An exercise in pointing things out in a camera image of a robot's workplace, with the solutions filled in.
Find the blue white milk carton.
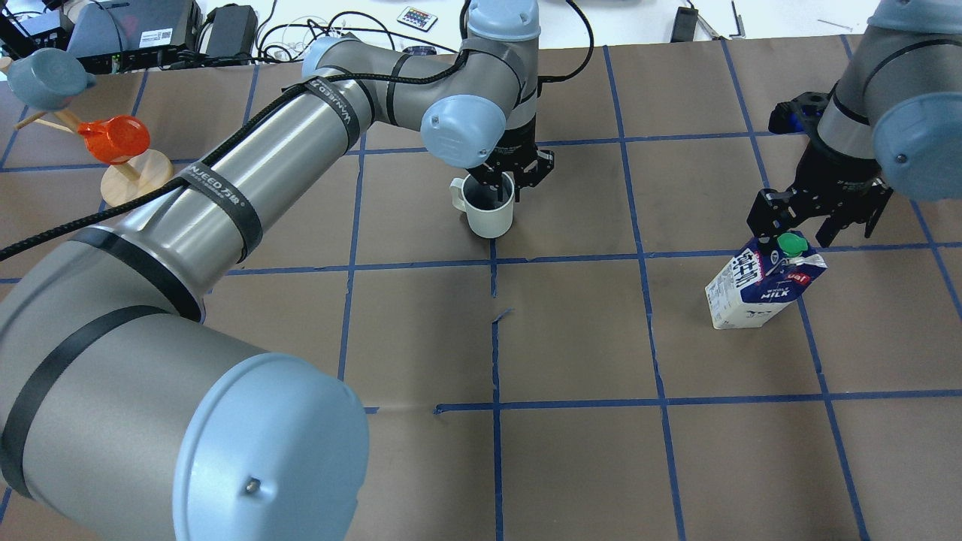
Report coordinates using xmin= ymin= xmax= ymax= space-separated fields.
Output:
xmin=705 ymin=231 xmax=827 ymax=330

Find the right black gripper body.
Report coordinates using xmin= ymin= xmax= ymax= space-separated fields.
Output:
xmin=746 ymin=92 xmax=893 ymax=247

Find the white ceramic mug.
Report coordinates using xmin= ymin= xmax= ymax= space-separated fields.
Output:
xmin=449 ymin=174 xmax=515 ymax=239

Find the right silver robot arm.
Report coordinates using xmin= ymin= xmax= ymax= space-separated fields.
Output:
xmin=746 ymin=1 xmax=961 ymax=253

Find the small remote control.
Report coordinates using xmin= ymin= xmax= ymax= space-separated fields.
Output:
xmin=396 ymin=6 xmax=437 ymax=33

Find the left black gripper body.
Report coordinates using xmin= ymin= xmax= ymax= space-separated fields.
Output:
xmin=470 ymin=128 xmax=555 ymax=188

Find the black power adapter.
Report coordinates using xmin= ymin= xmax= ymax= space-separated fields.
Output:
xmin=203 ymin=4 xmax=258 ymax=58

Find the blue-grey mug on stand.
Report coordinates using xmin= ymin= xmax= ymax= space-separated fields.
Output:
xmin=7 ymin=48 xmax=97 ymax=112

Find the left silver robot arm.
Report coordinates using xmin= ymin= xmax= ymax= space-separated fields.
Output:
xmin=2 ymin=1 xmax=540 ymax=540

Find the grey electronics box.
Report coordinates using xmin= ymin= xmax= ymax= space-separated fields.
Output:
xmin=68 ymin=1 xmax=203 ymax=74

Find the orange mug on stand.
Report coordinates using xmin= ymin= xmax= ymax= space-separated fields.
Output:
xmin=77 ymin=114 xmax=151 ymax=165

